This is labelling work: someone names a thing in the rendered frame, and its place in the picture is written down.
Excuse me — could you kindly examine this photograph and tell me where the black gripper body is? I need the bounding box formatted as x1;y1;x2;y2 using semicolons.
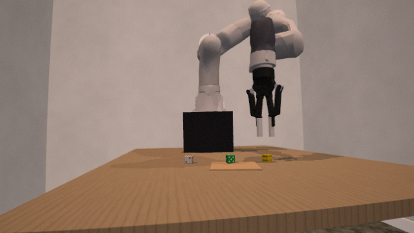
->
252;67;276;96

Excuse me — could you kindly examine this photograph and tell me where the green die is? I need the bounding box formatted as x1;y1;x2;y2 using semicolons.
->
226;155;235;163

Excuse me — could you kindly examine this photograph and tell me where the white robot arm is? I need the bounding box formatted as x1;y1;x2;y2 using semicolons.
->
192;0;305;112

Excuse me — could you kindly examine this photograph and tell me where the yellow die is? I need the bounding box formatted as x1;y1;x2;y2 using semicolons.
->
262;154;272;162

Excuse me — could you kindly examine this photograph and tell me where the orange flat mat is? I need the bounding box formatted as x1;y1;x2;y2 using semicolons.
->
210;162;262;171

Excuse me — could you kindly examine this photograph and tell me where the white die with black pips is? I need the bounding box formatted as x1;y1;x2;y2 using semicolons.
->
184;155;193;164

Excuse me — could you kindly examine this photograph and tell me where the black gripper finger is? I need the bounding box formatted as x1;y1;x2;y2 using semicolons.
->
263;84;283;137
246;85;264;137

